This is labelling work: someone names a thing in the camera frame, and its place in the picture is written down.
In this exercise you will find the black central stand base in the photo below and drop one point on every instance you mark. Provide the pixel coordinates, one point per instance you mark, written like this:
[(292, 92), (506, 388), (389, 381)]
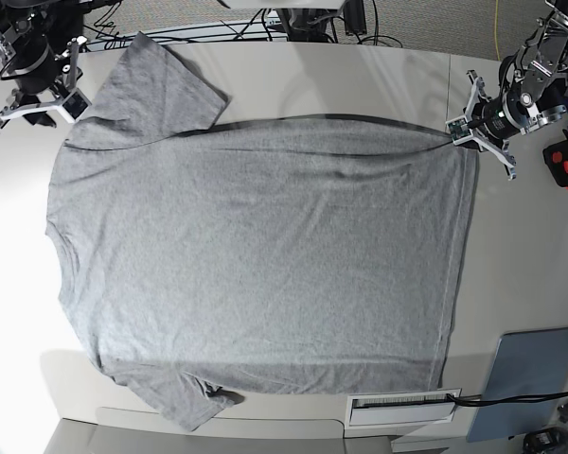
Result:
[(315, 25)]

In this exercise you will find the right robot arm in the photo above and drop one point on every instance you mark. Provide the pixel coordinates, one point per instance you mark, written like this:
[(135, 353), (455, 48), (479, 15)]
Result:
[(40, 42)]

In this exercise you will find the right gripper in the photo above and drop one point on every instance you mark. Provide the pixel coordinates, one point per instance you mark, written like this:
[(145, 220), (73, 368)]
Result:
[(39, 79)]

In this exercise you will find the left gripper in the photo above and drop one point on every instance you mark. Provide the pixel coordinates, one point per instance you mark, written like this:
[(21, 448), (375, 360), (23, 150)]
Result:
[(503, 117)]

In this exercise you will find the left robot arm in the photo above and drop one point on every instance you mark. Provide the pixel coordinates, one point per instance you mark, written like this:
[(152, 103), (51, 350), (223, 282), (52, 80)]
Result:
[(538, 71)]

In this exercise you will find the grey T-shirt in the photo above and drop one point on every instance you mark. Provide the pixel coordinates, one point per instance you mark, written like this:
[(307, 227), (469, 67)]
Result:
[(305, 255)]

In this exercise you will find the blue grey tablet board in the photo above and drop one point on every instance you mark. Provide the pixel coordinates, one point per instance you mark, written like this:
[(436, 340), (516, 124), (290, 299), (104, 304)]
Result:
[(525, 363)]

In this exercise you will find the white table cable grommet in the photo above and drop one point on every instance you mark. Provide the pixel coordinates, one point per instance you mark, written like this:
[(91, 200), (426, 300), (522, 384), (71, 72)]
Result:
[(390, 410)]

